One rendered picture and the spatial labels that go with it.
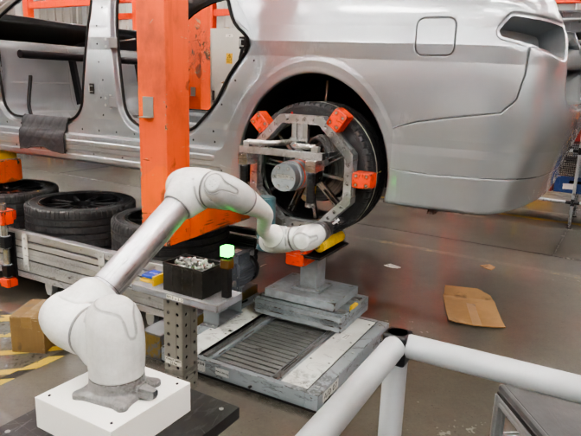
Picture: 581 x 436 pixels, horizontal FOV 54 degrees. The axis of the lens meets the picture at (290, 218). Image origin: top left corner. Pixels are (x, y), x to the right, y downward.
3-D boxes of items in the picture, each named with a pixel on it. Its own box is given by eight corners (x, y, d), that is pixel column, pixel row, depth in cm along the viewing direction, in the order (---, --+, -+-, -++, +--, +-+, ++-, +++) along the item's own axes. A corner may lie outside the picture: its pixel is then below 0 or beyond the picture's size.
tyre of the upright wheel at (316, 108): (351, 252, 297) (411, 141, 270) (332, 264, 276) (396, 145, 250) (255, 187, 318) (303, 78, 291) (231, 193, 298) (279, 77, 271)
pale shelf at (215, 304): (242, 299, 226) (242, 291, 225) (217, 313, 211) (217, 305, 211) (159, 278, 246) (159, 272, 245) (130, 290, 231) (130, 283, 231)
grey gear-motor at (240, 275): (270, 306, 307) (271, 245, 299) (225, 335, 271) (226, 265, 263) (242, 299, 316) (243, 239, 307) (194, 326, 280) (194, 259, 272)
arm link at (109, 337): (110, 393, 150) (107, 314, 146) (70, 372, 161) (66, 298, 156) (157, 370, 163) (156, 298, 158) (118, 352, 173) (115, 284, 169)
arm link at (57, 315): (57, 337, 156) (15, 317, 168) (89, 369, 166) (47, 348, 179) (217, 159, 196) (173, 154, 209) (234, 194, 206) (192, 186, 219)
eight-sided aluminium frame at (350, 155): (354, 235, 266) (360, 118, 253) (347, 238, 260) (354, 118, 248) (255, 219, 291) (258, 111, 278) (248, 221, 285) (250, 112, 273)
